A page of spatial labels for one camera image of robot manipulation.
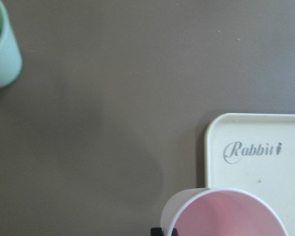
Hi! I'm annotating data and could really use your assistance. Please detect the pink cup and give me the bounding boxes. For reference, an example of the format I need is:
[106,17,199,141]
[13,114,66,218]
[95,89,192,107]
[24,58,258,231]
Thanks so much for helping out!
[160,188,288,236]

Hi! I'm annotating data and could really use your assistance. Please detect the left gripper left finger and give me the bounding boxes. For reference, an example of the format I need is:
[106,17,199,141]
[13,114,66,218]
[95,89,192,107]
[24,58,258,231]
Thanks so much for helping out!
[150,227,163,236]

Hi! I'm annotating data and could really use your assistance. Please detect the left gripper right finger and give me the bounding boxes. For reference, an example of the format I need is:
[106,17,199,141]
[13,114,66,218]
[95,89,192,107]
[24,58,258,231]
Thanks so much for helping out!
[172,228,178,236]

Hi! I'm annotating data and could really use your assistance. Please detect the mint green cup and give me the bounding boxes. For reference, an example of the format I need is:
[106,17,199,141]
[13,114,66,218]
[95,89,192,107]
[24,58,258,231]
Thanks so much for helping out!
[0,0,23,89]

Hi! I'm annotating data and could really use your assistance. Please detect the cream rabbit tray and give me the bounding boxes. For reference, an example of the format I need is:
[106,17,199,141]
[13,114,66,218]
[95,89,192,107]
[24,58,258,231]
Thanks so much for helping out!
[204,113,295,236]

